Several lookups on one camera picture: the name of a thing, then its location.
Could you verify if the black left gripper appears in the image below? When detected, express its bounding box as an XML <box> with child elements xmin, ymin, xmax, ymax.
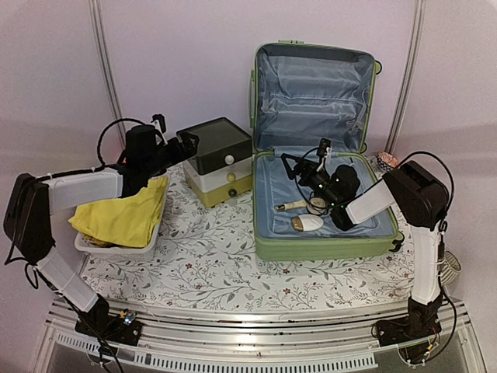
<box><xmin>144</xmin><ymin>131</ymin><xmax>199</xmax><ymax>179</ymax></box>

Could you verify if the drawer cabinet with dark top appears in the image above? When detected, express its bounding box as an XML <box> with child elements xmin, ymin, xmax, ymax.
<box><xmin>176</xmin><ymin>117</ymin><xmax>252</xmax><ymax>208</ymax></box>

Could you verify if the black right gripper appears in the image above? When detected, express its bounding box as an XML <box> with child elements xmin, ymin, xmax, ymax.
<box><xmin>282</xmin><ymin>153</ymin><xmax>340</xmax><ymax>208</ymax></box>

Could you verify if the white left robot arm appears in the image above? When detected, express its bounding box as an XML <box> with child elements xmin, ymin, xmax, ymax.
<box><xmin>3</xmin><ymin>114</ymin><xmax>200</xmax><ymax>348</ymax></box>

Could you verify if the round cream compact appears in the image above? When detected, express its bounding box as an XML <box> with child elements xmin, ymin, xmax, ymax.
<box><xmin>306</xmin><ymin>197</ymin><xmax>328</xmax><ymax>216</ymax></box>

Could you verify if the plain yellow garment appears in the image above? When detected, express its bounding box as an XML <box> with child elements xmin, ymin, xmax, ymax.
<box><xmin>68</xmin><ymin>175</ymin><xmax>169</xmax><ymax>249</ymax></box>

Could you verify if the slim gold cosmetic pencil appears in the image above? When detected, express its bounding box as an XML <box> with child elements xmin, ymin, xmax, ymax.
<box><xmin>274</xmin><ymin>200</ymin><xmax>308</xmax><ymax>212</ymax></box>

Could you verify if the aluminium front rail frame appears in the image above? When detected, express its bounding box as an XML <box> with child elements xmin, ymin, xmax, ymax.
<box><xmin>31</xmin><ymin>295</ymin><xmax>482</xmax><ymax>373</ymax></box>

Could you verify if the green hard-shell suitcase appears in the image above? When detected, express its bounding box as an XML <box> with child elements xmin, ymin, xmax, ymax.
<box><xmin>250</xmin><ymin>42</ymin><xmax>404</xmax><ymax>261</ymax></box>

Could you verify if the floral white tablecloth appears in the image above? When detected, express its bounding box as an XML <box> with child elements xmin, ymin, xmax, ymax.
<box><xmin>81</xmin><ymin>166</ymin><xmax>436</xmax><ymax>313</ymax></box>

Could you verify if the small patterned bowl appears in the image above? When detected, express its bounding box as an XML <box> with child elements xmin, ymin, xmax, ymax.
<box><xmin>376</xmin><ymin>152</ymin><xmax>399</xmax><ymax>172</ymax></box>

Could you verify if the beige oval compact case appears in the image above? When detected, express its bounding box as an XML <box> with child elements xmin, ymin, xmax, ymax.
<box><xmin>291</xmin><ymin>214</ymin><xmax>324</xmax><ymax>232</ymax></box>

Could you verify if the white plastic mesh basket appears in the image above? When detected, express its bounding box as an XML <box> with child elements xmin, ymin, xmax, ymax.
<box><xmin>75</xmin><ymin>175</ymin><xmax>170</xmax><ymax>259</ymax></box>

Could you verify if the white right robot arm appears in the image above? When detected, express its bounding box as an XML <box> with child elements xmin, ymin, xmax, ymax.
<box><xmin>280</xmin><ymin>139</ymin><xmax>455</xmax><ymax>357</ymax></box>

